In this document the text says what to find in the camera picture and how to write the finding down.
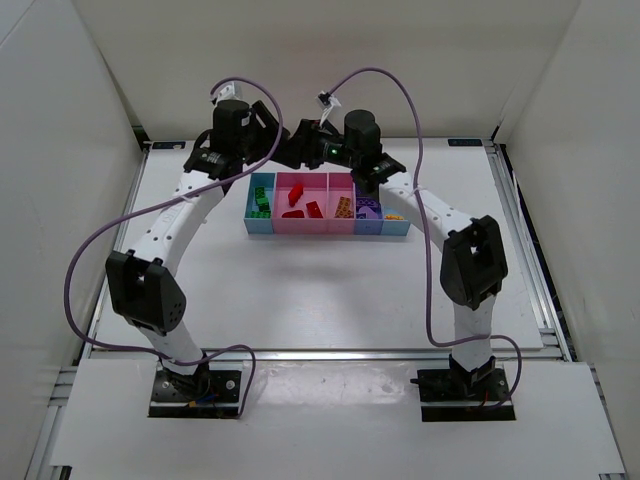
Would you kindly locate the light blue left bin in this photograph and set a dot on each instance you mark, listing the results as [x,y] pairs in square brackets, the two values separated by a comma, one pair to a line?
[255,226]

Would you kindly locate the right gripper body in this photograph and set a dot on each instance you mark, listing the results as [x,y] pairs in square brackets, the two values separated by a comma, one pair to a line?
[308,138]

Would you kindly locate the red flower lego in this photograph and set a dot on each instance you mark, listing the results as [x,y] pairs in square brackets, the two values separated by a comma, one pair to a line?
[293,214]

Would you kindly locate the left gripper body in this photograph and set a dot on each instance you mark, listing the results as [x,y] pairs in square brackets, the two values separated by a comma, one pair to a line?
[265,126]

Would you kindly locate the light blue bin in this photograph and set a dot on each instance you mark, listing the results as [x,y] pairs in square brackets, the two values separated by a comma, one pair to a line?
[394,228]
[255,226]

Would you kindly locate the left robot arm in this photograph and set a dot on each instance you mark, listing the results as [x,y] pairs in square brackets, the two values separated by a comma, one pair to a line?
[142,284]

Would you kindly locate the small pink bin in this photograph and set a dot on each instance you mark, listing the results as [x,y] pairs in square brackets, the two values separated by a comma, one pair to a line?
[340,184]

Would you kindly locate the red semicircle lego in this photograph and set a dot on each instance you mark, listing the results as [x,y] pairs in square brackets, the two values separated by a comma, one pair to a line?
[295,194]

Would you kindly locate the aluminium front rail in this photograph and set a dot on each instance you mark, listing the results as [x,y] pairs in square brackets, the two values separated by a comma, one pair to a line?
[547,353]

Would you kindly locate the light blue right bin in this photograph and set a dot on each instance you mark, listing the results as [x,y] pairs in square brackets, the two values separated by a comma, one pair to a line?
[394,228]

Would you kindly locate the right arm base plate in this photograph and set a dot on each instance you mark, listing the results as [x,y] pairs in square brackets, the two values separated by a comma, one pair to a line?
[443,400]

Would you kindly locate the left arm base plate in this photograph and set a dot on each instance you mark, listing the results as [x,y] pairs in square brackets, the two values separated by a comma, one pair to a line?
[207,394]

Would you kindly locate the large pink bin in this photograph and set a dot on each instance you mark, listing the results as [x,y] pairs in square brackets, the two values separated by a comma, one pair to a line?
[315,189]

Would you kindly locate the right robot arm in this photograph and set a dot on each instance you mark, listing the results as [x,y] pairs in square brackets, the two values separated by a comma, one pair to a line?
[473,262]

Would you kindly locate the red curved lego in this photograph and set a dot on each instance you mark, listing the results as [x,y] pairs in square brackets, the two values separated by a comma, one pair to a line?
[314,211]

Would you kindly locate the brown lego plate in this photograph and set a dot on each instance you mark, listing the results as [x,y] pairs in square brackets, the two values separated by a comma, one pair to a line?
[344,208]

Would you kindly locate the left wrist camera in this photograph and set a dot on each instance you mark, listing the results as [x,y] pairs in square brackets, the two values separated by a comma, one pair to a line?
[228,91]

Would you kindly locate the small green lego brick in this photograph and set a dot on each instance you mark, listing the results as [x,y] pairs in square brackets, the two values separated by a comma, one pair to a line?
[260,215]

